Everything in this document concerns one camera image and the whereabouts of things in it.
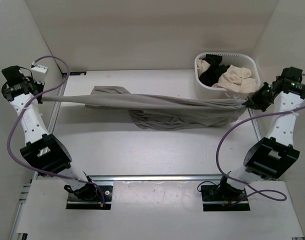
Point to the black garment in basket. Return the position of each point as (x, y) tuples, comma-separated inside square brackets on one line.
[(215, 70)]

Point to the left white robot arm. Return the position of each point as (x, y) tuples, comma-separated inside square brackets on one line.
[(42, 150)]

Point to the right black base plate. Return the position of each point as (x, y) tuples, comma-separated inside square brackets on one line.
[(214, 201)]

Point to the white laundry basket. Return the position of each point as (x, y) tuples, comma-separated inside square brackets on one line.
[(204, 92)]

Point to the small cream garment in basket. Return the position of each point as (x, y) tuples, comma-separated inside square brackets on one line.
[(202, 66)]

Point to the grey trousers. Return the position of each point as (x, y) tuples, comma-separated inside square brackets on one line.
[(159, 112)]

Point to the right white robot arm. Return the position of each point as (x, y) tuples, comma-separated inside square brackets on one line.
[(274, 154)]

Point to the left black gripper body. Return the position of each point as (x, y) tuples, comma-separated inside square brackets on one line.
[(38, 87)]

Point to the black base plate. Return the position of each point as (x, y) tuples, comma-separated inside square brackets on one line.
[(214, 201), (100, 202)]

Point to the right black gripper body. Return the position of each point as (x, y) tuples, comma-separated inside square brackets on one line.
[(262, 99)]

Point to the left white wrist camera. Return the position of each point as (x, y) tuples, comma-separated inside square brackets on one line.
[(39, 73)]

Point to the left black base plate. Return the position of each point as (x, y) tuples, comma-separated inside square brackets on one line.
[(100, 202)]

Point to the aluminium frame rail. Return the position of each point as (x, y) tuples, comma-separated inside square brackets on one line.
[(158, 177)]

